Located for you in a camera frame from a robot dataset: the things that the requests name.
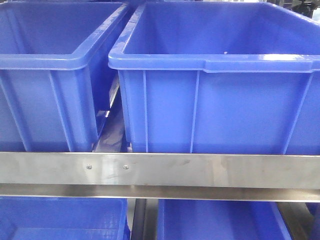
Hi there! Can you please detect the blue bin lower centre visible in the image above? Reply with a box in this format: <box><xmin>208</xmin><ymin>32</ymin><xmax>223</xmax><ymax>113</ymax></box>
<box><xmin>157</xmin><ymin>199</ymin><xmax>291</xmax><ymax>240</ymax></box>

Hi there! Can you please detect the blue bin lower left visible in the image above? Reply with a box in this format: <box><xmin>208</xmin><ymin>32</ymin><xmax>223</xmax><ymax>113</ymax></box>
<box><xmin>0</xmin><ymin>196</ymin><xmax>131</xmax><ymax>240</ymax></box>

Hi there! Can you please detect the steel shelf crossbar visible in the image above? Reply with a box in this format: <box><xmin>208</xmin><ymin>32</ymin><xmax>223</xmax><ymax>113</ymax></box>
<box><xmin>0</xmin><ymin>152</ymin><xmax>320</xmax><ymax>203</ymax></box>

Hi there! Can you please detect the blue bin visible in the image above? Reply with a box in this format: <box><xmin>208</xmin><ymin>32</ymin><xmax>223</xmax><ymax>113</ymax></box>
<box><xmin>0</xmin><ymin>196</ymin><xmax>131</xmax><ymax>240</ymax></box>
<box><xmin>108</xmin><ymin>1</ymin><xmax>320</xmax><ymax>155</ymax></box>
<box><xmin>0</xmin><ymin>0</ymin><xmax>129</xmax><ymax>152</ymax></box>
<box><xmin>157</xmin><ymin>199</ymin><xmax>291</xmax><ymax>240</ymax></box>

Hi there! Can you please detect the blue bin front right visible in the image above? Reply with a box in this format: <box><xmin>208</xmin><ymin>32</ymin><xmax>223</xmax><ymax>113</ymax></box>
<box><xmin>108</xmin><ymin>1</ymin><xmax>320</xmax><ymax>155</ymax></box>

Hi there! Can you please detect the blue bin front left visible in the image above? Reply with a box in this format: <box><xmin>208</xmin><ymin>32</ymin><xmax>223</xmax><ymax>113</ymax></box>
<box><xmin>0</xmin><ymin>0</ymin><xmax>129</xmax><ymax>152</ymax></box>

